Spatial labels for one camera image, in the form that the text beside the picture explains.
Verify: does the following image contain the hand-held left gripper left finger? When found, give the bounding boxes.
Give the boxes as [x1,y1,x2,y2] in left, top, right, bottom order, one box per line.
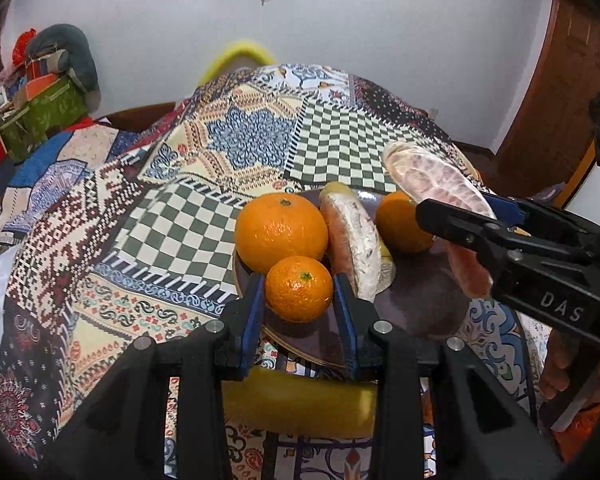
[40,272,267,480]

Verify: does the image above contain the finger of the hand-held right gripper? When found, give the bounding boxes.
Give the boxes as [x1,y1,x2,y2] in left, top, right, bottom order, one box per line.
[414,198,596,286]
[480,191,600,253]

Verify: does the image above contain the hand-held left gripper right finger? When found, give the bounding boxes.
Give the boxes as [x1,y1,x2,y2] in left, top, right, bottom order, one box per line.
[331,272,567,480]

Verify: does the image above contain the orange with sticker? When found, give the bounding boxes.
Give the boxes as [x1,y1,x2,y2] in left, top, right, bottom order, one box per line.
[376,190,437,255]

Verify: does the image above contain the peeled pomelo segment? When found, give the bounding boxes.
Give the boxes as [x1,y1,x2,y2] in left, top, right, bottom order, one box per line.
[382,140,499,299]

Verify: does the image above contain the small tangerine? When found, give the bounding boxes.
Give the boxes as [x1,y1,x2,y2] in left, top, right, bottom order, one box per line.
[264,255,335,324]

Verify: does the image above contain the pomelo slice with peel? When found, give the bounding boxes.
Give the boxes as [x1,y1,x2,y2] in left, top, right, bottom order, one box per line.
[320,192,397,302]

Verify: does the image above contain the purple round plate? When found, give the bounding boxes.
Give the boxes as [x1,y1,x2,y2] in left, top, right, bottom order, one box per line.
[232,187,481,368]

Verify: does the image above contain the large orange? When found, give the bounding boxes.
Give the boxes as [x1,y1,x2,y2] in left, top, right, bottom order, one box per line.
[234,192,330,276]

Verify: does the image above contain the person's right hand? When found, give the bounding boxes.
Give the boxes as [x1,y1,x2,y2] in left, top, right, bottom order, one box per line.
[537,332,600,413]

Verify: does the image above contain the yellow cylindrical tube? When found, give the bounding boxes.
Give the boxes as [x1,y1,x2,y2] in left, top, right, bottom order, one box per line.
[222,364,382,439]

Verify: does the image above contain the patchwork printed blanket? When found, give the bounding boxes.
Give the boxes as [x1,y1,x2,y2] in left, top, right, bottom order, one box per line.
[0,62,556,480]

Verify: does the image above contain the blue patchwork quilt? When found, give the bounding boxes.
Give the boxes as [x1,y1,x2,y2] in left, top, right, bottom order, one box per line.
[0,121,152,247]

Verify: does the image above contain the green bag with clutter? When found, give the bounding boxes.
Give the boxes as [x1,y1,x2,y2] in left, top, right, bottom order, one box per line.
[0,76,89,162]

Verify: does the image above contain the orange box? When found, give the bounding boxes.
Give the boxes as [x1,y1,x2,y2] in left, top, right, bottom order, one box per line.
[20,72,62,102]

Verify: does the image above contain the grey pillow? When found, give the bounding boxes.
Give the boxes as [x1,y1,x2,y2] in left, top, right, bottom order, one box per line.
[27,23,100,94]

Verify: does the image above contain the red plastic bag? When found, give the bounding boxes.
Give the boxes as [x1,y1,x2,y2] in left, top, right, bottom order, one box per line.
[12,30,37,64]

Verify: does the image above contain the wooden door frame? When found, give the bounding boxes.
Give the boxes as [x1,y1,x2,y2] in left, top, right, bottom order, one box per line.
[494,0,600,198]

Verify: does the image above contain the wooden bed frame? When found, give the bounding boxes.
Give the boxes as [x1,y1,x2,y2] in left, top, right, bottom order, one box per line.
[96,102,182,127]

